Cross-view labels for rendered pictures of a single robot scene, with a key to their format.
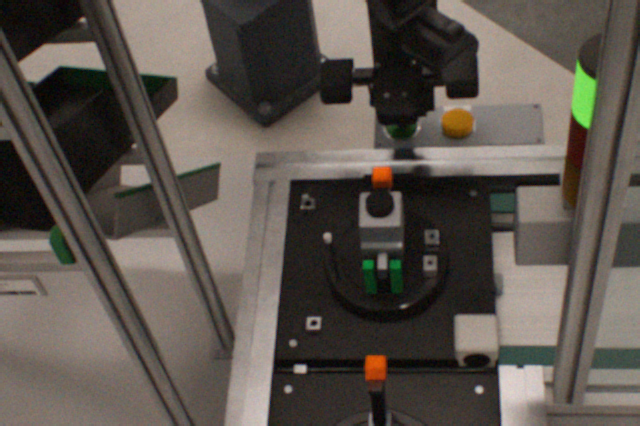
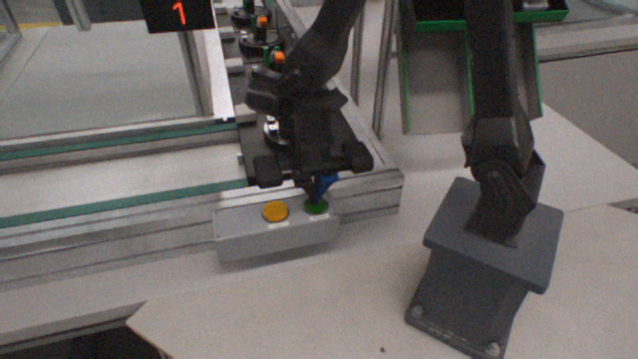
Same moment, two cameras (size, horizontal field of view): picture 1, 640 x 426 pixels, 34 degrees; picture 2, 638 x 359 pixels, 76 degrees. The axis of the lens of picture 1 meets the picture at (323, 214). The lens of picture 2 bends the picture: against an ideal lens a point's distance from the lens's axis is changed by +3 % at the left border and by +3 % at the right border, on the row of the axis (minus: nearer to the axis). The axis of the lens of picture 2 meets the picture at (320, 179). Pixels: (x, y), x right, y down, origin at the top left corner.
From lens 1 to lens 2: 1.44 m
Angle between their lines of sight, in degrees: 84
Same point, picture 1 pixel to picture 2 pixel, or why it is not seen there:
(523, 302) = (226, 160)
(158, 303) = (420, 158)
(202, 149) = not seen: hidden behind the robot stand
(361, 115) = (367, 285)
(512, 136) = (234, 211)
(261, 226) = (374, 144)
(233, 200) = (419, 209)
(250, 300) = (359, 118)
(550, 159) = (208, 205)
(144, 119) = not seen: outside the picture
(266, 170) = (390, 168)
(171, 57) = (568, 313)
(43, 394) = not seen: hidden behind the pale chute
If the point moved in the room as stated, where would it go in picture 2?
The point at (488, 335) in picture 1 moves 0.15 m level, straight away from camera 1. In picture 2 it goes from (238, 108) to (241, 147)
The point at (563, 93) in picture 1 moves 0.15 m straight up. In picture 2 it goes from (199, 341) to (177, 281)
